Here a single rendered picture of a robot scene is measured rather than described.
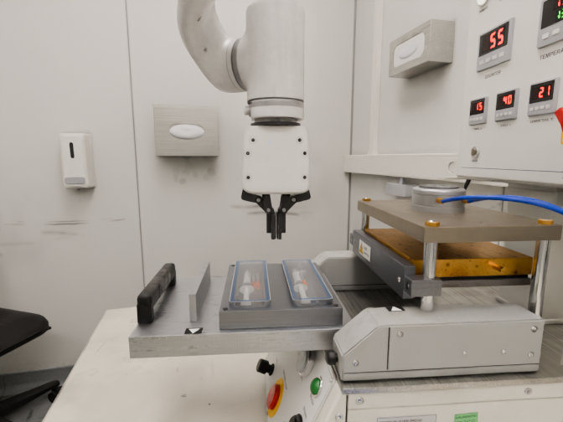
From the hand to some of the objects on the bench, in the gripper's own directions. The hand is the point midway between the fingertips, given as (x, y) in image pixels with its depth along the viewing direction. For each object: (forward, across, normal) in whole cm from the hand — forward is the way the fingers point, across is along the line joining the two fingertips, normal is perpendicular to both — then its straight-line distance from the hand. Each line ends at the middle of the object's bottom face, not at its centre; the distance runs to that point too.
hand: (276, 225), depth 53 cm
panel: (+33, +2, 0) cm, 33 cm away
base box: (+34, -25, +1) cm, 42 cm away
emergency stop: (+32, +1, 0) cm, 32 cm away
